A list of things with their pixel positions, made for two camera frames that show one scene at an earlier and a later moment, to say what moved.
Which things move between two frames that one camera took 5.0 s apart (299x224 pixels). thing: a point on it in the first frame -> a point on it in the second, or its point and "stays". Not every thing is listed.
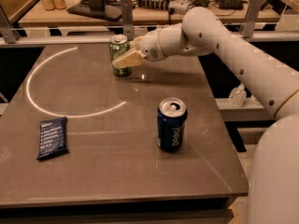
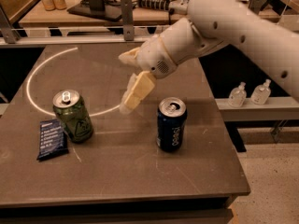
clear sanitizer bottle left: x=237 y=96 stays
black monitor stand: x=96 y=5 stays
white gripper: x=149 y=48 -> x=153 y=57
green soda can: x=118 y=45 -> x=73 y=110
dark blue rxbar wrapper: x=52 y=137 stays
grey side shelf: x=250 y=111 stays
